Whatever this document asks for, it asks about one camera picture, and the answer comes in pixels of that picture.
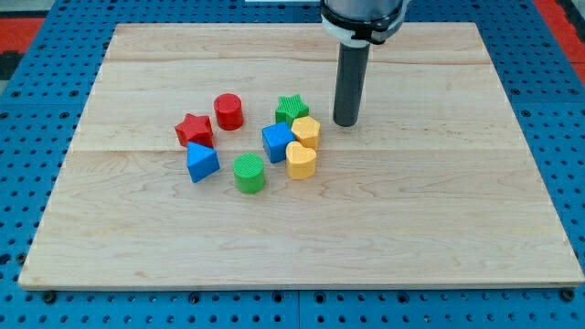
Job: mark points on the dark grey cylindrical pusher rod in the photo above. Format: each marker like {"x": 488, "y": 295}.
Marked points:
{"x": 350, "y": 77}

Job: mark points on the green star block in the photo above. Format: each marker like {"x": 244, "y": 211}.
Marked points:
{"x": 290, "y": 108}

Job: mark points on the yellow pentagon block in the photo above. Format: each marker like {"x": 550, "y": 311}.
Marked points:
{"x": 307, "y": 131}

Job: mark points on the blue cube block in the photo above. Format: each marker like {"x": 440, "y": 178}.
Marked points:
{"x": 275, "y": 139}

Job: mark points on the yellow heart block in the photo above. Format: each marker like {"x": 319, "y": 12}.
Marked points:
{"x": 300, "y": 161}

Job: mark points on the red cylinder block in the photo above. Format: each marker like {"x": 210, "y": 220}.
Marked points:
{"x": 228, "y": 110}

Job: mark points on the green cylinder block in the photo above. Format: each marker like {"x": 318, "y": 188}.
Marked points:
{"x": 248, "y": 170}

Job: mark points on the red star block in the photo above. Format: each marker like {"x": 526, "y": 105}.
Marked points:
{"x": 195, "y": 129}

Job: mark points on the wooden board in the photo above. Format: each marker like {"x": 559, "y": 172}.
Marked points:
{"x": 433, "y": 188}

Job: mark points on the blue triangle block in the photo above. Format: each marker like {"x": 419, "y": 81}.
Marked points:
{"x": 201, "y": 161}

